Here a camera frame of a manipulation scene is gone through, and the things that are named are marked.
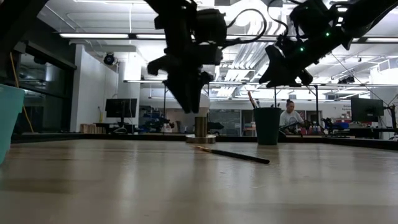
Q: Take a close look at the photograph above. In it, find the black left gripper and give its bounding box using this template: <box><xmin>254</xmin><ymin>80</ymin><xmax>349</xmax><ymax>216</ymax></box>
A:
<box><xmin>147</xmin><ymin>43</ymin><xmax>223</xmax><ymax>113</ymax></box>

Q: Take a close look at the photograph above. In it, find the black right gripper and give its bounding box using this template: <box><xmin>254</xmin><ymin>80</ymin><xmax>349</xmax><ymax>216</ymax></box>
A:
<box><xmin>259</xmin><ymin>24</ymin><xmax>349</xmax><ymax>88</ymax></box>

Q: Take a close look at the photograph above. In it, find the brass table lamp with bulb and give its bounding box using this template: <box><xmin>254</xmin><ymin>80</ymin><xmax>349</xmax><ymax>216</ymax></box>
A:
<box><xmin>185</xmin><ymin>93</ymin><xmax>217</xmax><ymax>144</ymax></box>

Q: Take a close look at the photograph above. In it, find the person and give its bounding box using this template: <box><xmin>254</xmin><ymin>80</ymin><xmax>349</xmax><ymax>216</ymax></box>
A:
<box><xmin>279</xmin><ymin>98</ymin><xmax>305</xmax><ymax>135</ymax></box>

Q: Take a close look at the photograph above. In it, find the dark green cup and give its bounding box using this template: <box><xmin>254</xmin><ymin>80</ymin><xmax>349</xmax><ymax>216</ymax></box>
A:
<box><xmin>253</xmin><ymin>106</ymin><xmax>282</xmax><ymax>146</ymax></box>

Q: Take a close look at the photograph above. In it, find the black computer monitor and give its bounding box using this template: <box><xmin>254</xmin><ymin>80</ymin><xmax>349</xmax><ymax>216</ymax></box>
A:
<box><xmin>350</xmin><ymin>96</ymin><xmax>385</xmax><ymax>123</ymax></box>
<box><xmin>104</xmin><ymin>98</ymin><xmax>138</xmax><ymax>131</ymax></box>

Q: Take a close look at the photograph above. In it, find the brown wooden stack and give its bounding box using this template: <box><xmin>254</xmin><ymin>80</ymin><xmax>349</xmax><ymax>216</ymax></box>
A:
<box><xmin>80</xmin><ymin>123</ymin><xmax>106</xmax><ymax>134</ymax></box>

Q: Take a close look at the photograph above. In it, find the long overhead light bar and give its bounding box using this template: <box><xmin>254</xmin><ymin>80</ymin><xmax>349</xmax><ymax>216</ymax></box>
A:
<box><xmin>58</xmin><ymin>32</ymin><xmax>398</xmax><ymax>44</ymax></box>

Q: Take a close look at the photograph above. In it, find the teal plastic tray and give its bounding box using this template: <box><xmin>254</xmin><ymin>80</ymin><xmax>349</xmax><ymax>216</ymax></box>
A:
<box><xmin>0</xmin><ymin>83</ymin><xmax>25</xmax><ymax>166</ymax></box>

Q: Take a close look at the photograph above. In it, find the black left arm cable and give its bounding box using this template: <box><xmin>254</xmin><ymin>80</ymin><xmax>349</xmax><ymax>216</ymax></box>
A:
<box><xmin>225</xmin><ymin>8</ymin><xmax>268</xmax><ymax>48</ymax></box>

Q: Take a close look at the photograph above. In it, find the yellow cable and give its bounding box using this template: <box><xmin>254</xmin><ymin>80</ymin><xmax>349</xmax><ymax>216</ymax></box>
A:
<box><xmin>9</xmin><ymin>52</ymin><xmax>35</xmax><ymax>134</ymax></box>

